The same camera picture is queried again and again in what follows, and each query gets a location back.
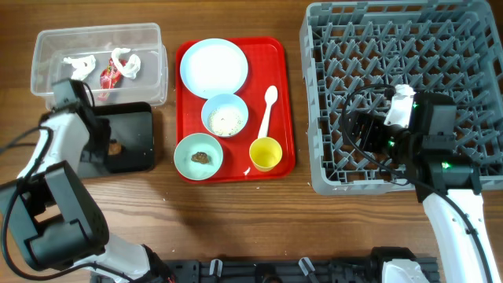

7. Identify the red strawberry wrapper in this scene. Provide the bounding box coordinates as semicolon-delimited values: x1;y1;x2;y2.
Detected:
97;58;127;101

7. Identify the white napkin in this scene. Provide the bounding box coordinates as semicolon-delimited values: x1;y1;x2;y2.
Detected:
111;48;141;79
63;55;96;81

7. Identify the green small bowl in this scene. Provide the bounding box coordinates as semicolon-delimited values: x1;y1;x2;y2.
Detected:
174;133;223;181

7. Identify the brown food scrap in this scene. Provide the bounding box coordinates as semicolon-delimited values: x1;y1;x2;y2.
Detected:
191;152;211;164

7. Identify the yellow plastic cup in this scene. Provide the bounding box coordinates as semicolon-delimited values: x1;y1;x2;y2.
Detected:
249;137;283;172

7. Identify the light blue bowl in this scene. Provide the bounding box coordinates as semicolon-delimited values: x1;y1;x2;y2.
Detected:
201;94;248;138

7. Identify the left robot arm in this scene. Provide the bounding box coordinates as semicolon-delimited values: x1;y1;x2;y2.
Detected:
1;79;177;282

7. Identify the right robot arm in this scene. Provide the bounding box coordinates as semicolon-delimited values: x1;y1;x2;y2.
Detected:
340;84;501;282

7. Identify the black waste tray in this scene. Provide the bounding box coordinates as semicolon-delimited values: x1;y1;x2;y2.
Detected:
77;102;155;178

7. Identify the grey dishwasher rack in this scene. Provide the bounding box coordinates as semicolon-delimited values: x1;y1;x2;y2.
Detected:
299;1;502;195

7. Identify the clear plastic bin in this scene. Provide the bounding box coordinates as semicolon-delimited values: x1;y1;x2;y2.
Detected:
31;23;168;108

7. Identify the white plastic spoon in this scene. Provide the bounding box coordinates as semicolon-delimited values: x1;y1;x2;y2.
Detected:
258;86;278;138

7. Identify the red serving tray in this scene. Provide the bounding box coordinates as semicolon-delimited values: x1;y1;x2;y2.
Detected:
175;37;296;184

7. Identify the large light blue plate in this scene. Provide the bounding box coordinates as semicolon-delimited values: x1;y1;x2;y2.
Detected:
179;39;249;99

